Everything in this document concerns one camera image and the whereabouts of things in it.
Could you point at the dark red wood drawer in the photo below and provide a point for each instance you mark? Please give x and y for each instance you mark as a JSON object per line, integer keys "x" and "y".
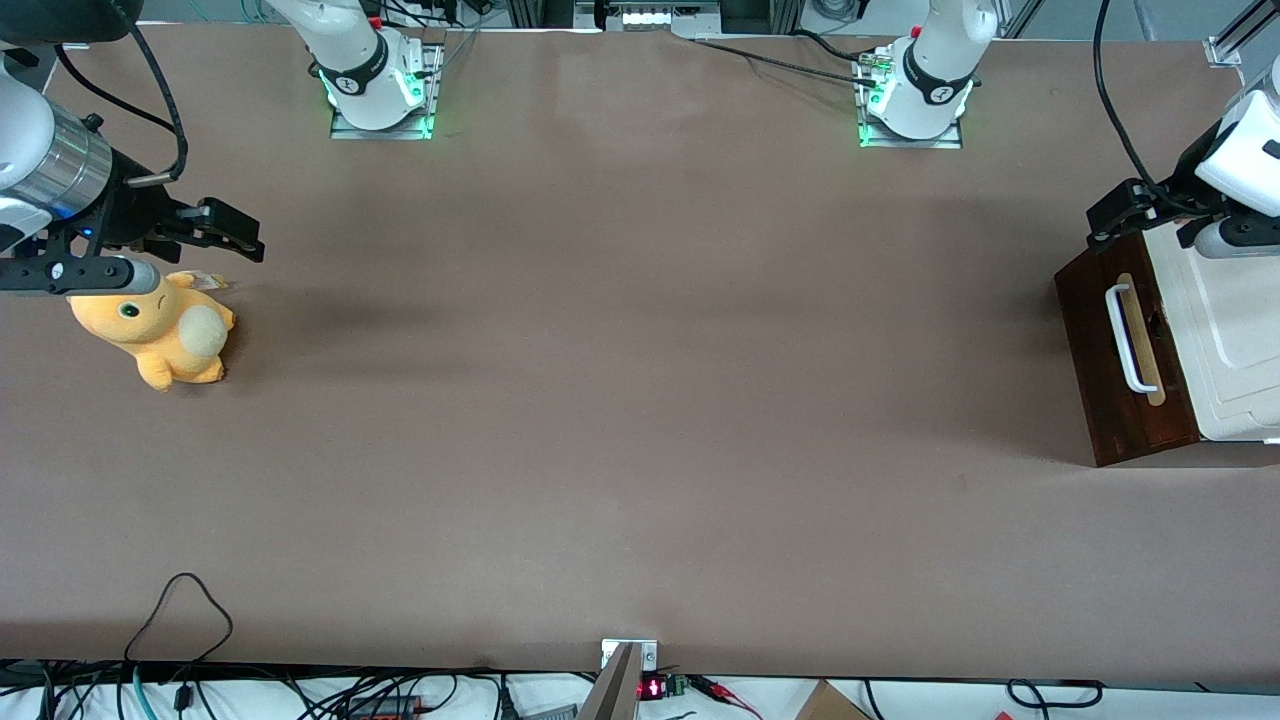
{"x": 1175, "y": 420}

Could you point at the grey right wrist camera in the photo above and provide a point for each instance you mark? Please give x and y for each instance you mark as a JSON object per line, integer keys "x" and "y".
{"x": 90, "y": 276}

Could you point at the white light bar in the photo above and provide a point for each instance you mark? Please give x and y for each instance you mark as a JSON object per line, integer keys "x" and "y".
{"x": 660, "y": 15}

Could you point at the orange plush toy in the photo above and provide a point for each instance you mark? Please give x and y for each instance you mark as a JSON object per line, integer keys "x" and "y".
{"x": 160, "y": 340}

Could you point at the aluminium extrusion frame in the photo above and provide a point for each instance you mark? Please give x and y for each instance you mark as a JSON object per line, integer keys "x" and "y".
{"x": 1235, "y": 40}

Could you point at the red LED display module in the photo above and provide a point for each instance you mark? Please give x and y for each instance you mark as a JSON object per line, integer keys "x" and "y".
{"x": 652, "y": 688}

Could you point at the brown cardboard box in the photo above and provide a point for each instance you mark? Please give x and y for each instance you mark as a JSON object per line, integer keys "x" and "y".
{"x": 830, "y": 703}

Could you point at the green terminal board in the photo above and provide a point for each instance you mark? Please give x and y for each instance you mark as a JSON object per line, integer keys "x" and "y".
{"x": 677, "y": 685}

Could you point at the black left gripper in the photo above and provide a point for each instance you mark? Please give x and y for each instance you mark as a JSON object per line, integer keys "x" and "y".
{"x": 1186, "y": 176}

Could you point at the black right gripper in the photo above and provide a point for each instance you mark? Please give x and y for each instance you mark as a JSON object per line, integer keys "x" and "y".
{"x": 127, "y": 213}

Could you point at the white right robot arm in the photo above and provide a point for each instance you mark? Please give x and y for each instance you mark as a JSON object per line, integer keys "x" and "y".
{"x": 355, "y": 50}

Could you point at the red test leads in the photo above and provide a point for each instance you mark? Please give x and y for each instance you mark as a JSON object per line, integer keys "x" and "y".
{"x": 725, "y": 695}

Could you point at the orange black device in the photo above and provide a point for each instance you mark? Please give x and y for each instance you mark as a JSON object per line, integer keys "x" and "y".
{"x": 385, "y": 708}

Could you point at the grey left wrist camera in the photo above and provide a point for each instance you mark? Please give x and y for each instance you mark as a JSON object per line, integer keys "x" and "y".
{"x": 1240, "y": 240}

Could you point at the silver camera mount bracket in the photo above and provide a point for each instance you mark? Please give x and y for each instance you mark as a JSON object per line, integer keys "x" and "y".
{"x": 610, "y": 652}

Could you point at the grey camera mount beam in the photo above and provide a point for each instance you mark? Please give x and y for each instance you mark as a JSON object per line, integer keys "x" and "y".
{"x": 610, "y": 695}

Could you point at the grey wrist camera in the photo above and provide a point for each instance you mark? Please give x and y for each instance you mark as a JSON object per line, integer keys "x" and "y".
{"x": 1240, "y": 240}
{"x": 90, "y": 276}

